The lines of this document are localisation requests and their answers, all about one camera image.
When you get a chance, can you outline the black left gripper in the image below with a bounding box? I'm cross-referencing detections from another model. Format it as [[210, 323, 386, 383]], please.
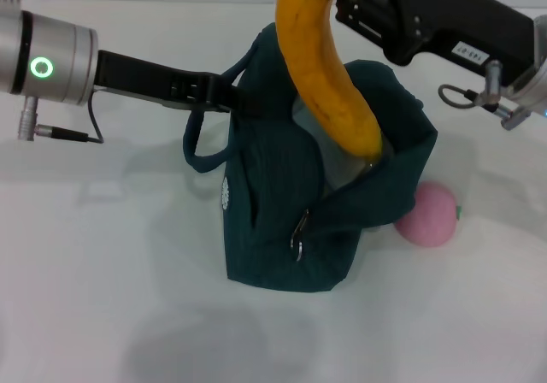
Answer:
[[91, 49, 274, 117]]

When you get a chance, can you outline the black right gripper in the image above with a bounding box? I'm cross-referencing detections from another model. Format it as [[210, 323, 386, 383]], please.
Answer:
[[303, 0, 538, 89]]

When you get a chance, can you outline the yellow toy banana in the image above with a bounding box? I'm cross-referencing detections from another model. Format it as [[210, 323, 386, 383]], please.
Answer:
[[273, 0, 383, 162]]

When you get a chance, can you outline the dark teal fabric lunch bag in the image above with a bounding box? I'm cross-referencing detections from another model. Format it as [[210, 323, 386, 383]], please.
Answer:
[[182, 22, 440, 293]]

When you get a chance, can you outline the clear lunch box blue lid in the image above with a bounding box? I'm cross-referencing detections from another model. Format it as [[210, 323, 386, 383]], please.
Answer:
[[292, 96, 403, 192]]

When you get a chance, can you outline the pink toy peach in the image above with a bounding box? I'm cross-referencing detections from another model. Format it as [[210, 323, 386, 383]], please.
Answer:
[[392, 180, 463, 247]]

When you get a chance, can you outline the right gripper cable with plug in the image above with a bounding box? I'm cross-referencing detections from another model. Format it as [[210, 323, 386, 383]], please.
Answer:
[[438, 60, 531, 132]]

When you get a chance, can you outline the gripper cable with plug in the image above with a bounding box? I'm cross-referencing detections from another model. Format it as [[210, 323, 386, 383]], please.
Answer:
[[16, 94, 105, 145], [438, 60, 531, 132]]

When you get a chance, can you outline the left gripper cable with plug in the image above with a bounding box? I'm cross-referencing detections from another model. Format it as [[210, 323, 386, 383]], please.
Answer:
[[16, 94, 105, 145]]

